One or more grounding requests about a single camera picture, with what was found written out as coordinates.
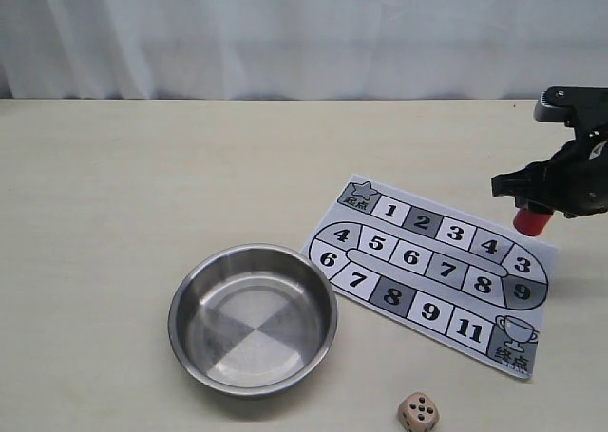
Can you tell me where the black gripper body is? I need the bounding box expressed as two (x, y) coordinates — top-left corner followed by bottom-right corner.
(536, 139), (607, 218)

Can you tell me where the red cylinder game piece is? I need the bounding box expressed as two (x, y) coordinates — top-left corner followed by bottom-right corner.
(512, 208), (553, 237)

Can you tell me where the wooden die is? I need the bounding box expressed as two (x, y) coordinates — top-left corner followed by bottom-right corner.
(397, 392), (439, 432)

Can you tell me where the numbered paper game board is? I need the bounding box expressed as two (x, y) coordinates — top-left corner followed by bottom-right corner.
(303, 175), (558, 380)

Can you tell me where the stainless steel bowl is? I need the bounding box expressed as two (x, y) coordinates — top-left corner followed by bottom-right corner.
(167, 243), (338, 399)

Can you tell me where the white curtain backdrop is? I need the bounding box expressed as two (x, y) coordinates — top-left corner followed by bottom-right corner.
(1, 0), (607, 100)

